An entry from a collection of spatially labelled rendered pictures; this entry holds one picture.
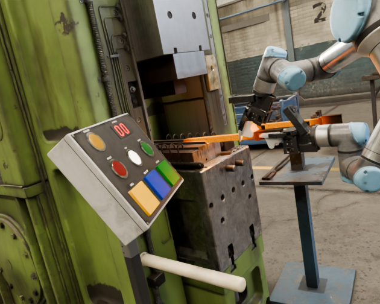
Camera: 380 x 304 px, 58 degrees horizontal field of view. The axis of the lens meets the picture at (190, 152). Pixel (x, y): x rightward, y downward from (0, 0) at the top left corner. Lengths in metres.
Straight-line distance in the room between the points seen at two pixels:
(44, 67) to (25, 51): 0.10
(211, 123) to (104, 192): 1.01
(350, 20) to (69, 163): 0.67
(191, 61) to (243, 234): 0.79
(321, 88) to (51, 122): 8.09
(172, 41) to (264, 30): 8.35
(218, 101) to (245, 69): 8.19
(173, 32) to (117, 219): 0.79
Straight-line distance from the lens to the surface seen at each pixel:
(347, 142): 1.19
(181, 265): 1.28
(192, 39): 1.45
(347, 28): 0.82
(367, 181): 1.08
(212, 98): 1.75
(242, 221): 1.60
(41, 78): 1.57
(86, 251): 1.71
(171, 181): 1.01
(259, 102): 1.29
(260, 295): 1.89
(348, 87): 9.01
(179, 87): 1.50
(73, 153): 0.82
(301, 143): 1.26
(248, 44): 9.87
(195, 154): 1.39
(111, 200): 0.81
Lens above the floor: 1.27
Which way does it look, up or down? 12 degrees down
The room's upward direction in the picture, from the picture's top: 11 degrees counter-clockwise
